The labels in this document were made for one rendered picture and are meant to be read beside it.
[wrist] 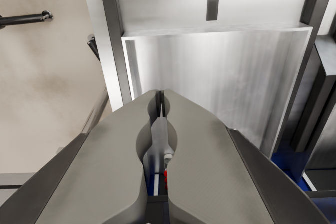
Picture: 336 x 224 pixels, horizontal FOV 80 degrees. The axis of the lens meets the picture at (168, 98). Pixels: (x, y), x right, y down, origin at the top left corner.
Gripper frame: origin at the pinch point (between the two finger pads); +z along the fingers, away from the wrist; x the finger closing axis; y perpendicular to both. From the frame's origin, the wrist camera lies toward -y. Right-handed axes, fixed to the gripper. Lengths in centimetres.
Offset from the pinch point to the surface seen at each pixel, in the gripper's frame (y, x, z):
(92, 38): 26, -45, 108
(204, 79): 10.2, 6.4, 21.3
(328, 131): 23.4, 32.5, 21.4
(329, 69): 6.9, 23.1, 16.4
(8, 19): 11, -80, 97
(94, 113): 42, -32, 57
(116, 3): -2.6, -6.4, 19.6
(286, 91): 11.8, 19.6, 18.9
